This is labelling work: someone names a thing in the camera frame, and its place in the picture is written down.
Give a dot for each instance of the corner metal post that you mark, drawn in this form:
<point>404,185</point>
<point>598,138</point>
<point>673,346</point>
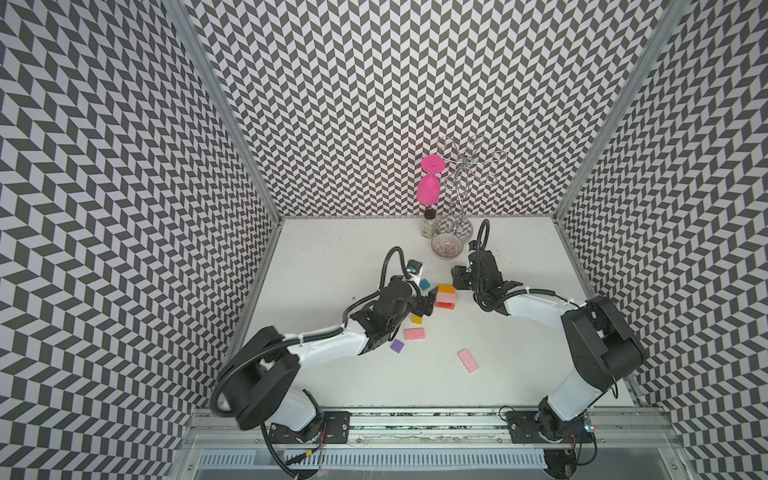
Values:
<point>659,38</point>
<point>188,37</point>

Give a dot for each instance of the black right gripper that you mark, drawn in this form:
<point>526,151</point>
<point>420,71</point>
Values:
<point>470,278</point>

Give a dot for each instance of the pink lamp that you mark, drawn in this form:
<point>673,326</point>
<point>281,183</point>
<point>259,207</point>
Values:
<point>429,187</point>

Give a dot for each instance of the chrome wire stand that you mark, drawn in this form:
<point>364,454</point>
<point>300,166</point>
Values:
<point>463,162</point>

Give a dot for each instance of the metal base rail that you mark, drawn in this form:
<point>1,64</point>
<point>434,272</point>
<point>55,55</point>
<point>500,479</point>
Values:
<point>614,440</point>

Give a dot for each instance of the pink half-round wood block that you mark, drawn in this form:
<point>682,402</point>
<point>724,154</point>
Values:
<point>446,298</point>

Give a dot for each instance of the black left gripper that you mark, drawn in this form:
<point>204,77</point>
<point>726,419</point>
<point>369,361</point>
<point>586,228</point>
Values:
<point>425,304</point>

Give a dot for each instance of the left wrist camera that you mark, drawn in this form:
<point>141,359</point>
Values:
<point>414,270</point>

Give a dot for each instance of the glass spice jar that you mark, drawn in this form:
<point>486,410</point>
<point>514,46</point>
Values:
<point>429,222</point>

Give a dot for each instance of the striped ceramic bowl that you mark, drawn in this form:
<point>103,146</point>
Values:
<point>446,246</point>

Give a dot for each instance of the right corner metal post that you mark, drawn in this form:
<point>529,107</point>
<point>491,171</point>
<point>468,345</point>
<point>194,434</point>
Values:
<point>659,38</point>

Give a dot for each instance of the pink rectangular wood block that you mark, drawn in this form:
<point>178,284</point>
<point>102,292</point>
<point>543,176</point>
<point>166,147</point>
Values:
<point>414,334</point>

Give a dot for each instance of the left corner metal post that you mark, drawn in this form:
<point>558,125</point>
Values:
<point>188,37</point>

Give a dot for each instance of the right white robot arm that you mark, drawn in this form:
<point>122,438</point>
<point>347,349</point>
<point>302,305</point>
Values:
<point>603,348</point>

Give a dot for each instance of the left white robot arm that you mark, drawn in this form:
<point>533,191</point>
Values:
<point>256,386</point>

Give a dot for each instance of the purple wood cube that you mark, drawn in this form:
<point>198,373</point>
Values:
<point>397,345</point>

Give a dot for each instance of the orange wood block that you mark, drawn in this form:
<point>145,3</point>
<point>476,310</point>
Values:
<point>443,288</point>

